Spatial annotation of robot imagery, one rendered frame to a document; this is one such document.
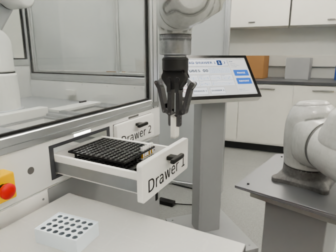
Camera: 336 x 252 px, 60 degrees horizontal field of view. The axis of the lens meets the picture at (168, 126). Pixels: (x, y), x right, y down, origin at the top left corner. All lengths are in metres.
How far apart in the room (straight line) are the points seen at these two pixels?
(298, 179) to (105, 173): 0.62
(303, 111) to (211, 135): 0.92
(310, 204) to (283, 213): 0.16
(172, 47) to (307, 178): 0.60
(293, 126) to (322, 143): 0.15
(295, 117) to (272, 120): 2.78
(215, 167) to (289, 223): 0.90
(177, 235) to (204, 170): 1.13
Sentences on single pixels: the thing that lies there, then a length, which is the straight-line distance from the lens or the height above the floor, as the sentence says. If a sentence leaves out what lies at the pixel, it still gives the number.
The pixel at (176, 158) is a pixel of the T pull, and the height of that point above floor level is 0.91.
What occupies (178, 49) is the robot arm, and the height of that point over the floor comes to 1.21.
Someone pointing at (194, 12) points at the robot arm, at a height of 1.28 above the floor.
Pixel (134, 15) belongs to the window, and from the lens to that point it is 1.33.
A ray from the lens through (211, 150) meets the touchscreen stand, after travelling 1.86.
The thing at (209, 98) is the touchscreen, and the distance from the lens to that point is 1.65.
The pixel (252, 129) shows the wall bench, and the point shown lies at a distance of 3.82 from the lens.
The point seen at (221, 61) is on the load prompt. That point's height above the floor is 1.16.
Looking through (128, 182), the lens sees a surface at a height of 0.86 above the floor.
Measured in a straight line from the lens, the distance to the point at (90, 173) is 0.90.
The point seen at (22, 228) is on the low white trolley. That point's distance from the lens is 0.89.
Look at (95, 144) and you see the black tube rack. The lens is 1.05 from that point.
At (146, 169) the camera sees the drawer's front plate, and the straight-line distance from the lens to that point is 0.77.
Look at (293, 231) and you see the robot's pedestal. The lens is 1.12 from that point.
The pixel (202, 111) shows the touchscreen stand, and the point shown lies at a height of 0.87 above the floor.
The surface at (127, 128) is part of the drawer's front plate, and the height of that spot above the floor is 0.90.
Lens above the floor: 1.20
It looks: 14 degrees down
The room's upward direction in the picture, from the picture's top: straight up
